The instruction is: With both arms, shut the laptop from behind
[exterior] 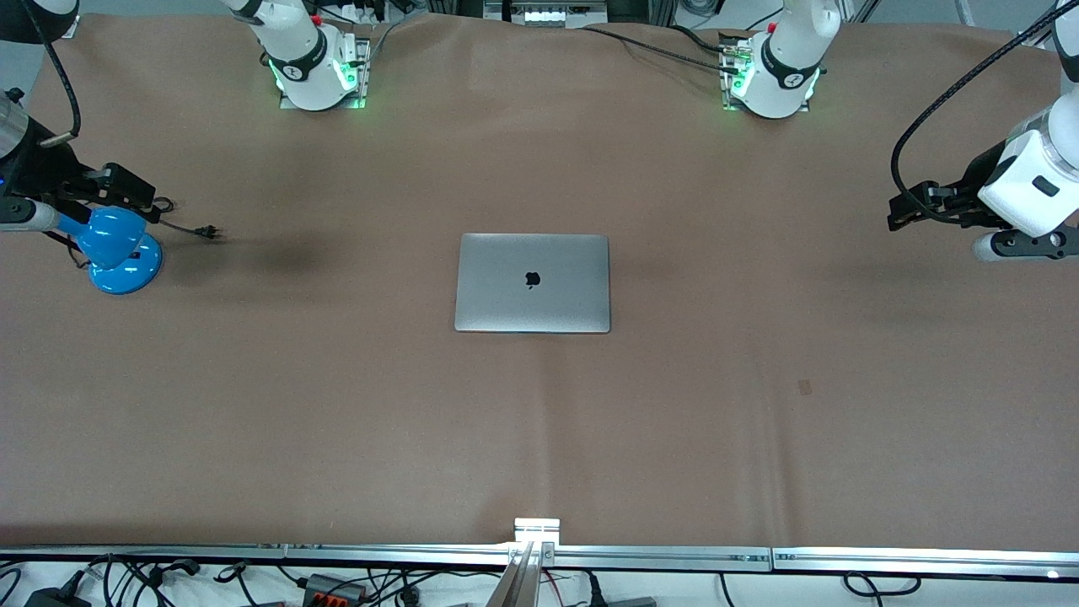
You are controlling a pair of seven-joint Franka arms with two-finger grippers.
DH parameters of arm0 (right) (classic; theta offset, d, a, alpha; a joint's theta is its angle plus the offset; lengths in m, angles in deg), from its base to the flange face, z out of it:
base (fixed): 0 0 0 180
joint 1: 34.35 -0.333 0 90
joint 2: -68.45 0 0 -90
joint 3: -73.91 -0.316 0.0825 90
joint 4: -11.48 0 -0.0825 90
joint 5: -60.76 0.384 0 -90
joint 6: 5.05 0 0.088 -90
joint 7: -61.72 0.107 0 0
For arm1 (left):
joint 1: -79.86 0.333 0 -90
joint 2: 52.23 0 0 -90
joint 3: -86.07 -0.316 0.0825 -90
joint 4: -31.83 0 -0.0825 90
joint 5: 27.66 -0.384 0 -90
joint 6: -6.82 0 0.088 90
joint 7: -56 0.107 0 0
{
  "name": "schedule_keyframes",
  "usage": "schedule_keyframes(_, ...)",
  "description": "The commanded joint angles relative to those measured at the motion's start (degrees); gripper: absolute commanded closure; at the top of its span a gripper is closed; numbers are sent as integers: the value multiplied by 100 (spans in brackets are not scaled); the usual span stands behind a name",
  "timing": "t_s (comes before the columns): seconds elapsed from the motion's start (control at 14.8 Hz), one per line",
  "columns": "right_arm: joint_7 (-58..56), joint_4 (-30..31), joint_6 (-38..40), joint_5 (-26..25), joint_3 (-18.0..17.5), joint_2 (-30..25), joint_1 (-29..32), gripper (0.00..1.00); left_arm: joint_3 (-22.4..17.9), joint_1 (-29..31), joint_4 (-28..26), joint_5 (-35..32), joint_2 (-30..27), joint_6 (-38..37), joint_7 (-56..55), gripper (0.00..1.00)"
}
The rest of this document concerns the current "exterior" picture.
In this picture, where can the metal corner bracket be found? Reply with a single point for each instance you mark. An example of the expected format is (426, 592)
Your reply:
(1030, 39)
(66, 25)

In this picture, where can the power strip with white sockets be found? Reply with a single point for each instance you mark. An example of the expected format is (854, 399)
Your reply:
(544, 15)

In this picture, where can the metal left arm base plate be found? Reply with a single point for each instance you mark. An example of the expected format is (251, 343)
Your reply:
(727, 99)

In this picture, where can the silver camera mount bracket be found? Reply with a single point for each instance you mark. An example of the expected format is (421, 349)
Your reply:
(537, 531)

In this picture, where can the aluminium frame rail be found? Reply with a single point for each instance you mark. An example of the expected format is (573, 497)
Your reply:
(927, 561)
(143, 552)
(657, 557)

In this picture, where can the black power adapter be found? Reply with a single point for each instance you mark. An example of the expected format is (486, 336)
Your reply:
(55, 598)

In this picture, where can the grey aluminium laptop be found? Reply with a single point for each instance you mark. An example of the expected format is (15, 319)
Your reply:
(533, 282)

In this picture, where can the brown table cover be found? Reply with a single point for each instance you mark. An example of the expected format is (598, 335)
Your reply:
(337, 421)

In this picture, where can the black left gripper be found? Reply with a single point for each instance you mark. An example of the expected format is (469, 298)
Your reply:
(980, 172)

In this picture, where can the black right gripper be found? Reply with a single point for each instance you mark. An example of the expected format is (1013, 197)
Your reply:
(35, 166)

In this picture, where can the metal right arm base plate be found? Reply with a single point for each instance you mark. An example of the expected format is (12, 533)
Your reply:
(364, 52)

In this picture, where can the blue desk lamp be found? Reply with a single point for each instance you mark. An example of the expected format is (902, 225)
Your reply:
(118, 244)

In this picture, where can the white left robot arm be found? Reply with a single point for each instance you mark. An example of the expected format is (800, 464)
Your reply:
(788, 51)

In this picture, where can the black plug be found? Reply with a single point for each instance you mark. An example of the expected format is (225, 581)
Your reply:
(594, 590)

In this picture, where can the grey connector block orange levers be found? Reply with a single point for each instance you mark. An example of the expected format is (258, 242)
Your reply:
(335, 588)

